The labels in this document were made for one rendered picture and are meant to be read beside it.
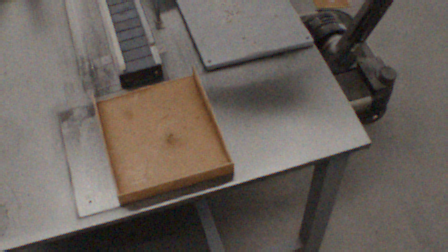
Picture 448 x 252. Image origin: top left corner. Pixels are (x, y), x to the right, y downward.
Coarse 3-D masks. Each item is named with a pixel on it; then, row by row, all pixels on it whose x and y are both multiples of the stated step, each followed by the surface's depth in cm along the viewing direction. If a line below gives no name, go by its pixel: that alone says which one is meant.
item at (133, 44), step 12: (108, 0) 153; (120, 0) 153; (132, 0) 153; (120, 12) 150; (132, 12) 150; (120, 24) 148; (132, 24) 147; (120, 36) 145; (132, 36) 145; (144, 36) 144; (120, 48) 143; (132, 48) 142; (144, 48) 142; (132, 60) 140; (144, 60) 140; (132, 72) 138
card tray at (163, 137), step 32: (128, 96) 140; (160, 96) 139; (192, 96) 138; (128, 128) 135; (160, 128) 134; (192, 128) 133; (128, 160) 130; (160, 160) 129; (192, 160) 129; (224, 160) 128; (128, 192) 121; (160, 192) 125
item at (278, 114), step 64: (0, 0) 166; (64, 0) 163; (0, 64) 150; (64, 64) 148; (192, 64) 145; (256, 64) 143; (320, 64) 142; (0, 128) 138; (64, 128) 136; (256, 128) 133; (320, 128) 131; (0, 192) 128; (64, 192) 127; (192, 192) 125
